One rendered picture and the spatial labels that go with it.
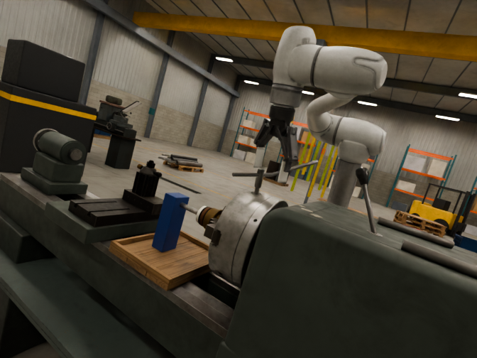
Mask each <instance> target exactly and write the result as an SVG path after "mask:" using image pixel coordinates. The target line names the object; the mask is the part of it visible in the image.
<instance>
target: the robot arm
mask: <svg viewBox="0 0 477 358"><path fill-rule="evenodd" d="M316 42H317V40H316V37H315V34H314V31H313V30H312V28H310V27H308V26H291V27H289V28H287V29H286V30H285V31H284V33H283V35H282V37H281V39H280V42H279V45H278V49H277V52H276V55H275V60H274V65H273V85H272V90H271V93H270V100H269V102H270V103H273V105H271V106H270V112H269V117H270V118H271V119H264V120H263V125H262V127H261V129H260V131H259V132H258V134H257V136H256V138H255V140H254V142H253V143H254V144H255V145H256V147H257V149H256V157H255V161H254V165H253V167H254V168H261V167H262V163H263V157H264V153H265V145H266V144H267V142H269V140H271V139H272V137H276V138H278V140H279V141H280V143H281V146H282V150H283V155H284V158H285V159H284V160H283V161H282V164H281V167H280V173H279V177H278V182H279V183H286V181H287V176H288V173H289V172H290V168H291V165H292V162H293V161H298V160H299V158H298V150H297V127H294V126H290V122H291V121H293V120H294V116H295V109H294V107H299V105H300V100H301V96H302V92H303V88H304V86H313V87H321V88H323V89H324V91H325V92H328V94H326V95H324V96H321V97H319V98H317V99H315V100H314V101H312V102H311V103H310V104H309V106H308V108H307V125H308V129H309V131H310V133H311V134H312V135H313V137H315V138H316V140H318V141H322V142H325V143H328V144H331V145H333V146H338V147H337V151H338V157H339V161H338V164H337V167H336V171H335V174H334V179H333V181H332V184H331V189H330V191H329V196H328V198H327V202H330V203H332V204H335V205H338V206H341V207H345V208H347V209H348V206H349V203H350V200H351V196H352V195H353V191H354V188H355V186H356V181H357V177H356V169H358V168H360V167H361V166H362V164H364V163H365V162H366V161H367V160H368V158H369V157H370V156H376V155H378V154H379V153H380V152H382V151H383V149H384V145H385V140H386V136H387V133H386V132H385V131H384V130H382V129H381V128H380V127H379V126H377V125H375V124H373V123H370V122H368V121H364V120H360V119H354V118H346V117H342V116H335V115H332V114H329V113H328V111H331V110H333V109H336V108H337V107H340V106H342V105H345V104H347V103H348V102H350V101H351V100H352V99H353V98H354V97H356V96H358V95H363V94H370V93H372V92H375V91H377V90H378V89H379V88H380V87H381V86H382V85H383V83H384V82H385V78H386V75H387V71H388V65H387V63H386V61H385V59H384V57H383V56H381V55H379V54H377V53H375V52H373V51H371V50H366V49H363V48H354V47H346V46H332V47H324V46H319V45H316ZM288 156H289V157H288ZM293 156H294V157H293Z"/></svg>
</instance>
